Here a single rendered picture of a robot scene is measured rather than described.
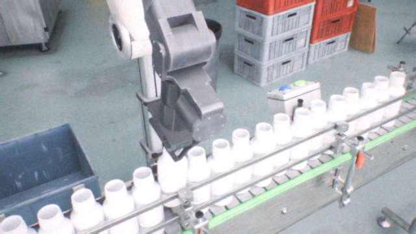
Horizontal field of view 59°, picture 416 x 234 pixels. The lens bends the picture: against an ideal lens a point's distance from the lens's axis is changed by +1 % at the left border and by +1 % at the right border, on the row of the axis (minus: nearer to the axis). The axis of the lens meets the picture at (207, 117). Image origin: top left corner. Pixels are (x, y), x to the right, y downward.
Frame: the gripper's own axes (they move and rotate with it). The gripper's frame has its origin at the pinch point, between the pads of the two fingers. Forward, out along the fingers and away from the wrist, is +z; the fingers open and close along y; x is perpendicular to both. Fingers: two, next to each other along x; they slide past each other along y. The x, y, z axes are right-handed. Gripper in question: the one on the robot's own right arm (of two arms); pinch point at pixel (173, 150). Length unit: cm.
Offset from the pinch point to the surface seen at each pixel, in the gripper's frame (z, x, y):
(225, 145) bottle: 6.0, 13.4, -0.1
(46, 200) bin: 35.2, -24.1, -22.3
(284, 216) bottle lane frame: 30.7, 28.9, 12.4
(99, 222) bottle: 9.3, -16.3, 3.1
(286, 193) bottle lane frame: 22.0, 28.4, 10.0
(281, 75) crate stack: 159, 194, -139
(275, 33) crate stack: 116, 179, -149
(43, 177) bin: 59, -23, -47
